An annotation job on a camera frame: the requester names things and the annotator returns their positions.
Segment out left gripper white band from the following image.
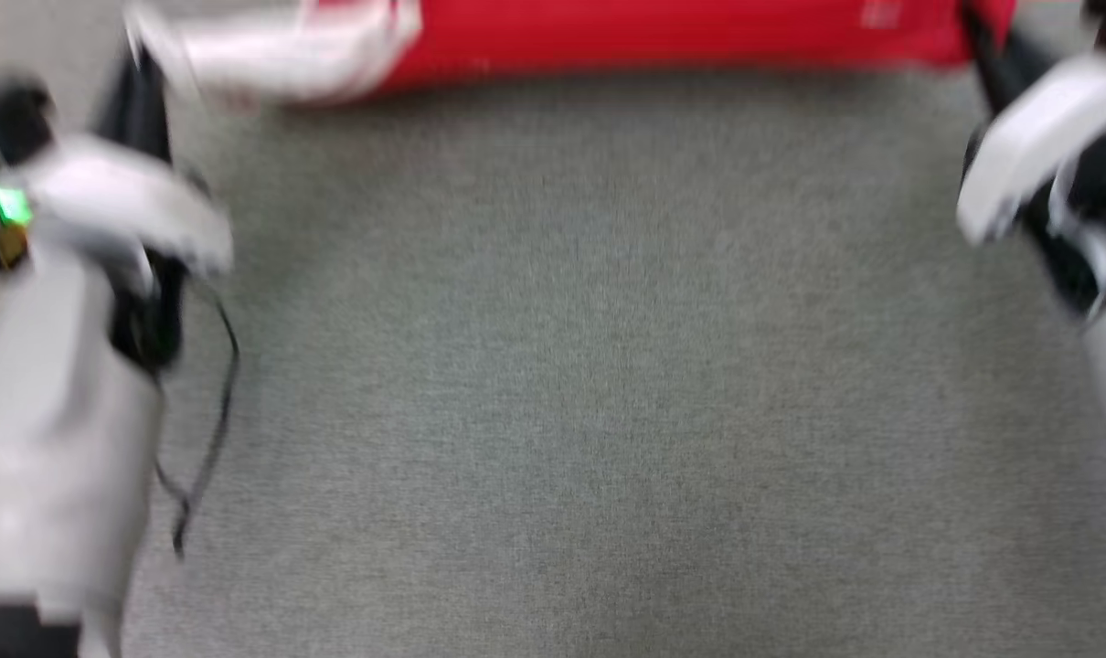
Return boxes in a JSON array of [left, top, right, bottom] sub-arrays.
[[18, 41, 236, 376]]

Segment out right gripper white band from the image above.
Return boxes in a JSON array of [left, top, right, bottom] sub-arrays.
[[955, 5, 1106, 316]]

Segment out red and white garment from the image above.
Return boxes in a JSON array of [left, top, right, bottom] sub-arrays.
[[125, 0, 1018, 112]]

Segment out grey fabric sofa cushion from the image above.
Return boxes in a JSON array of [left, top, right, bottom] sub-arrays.
[[0, 0, 1106, 658]]

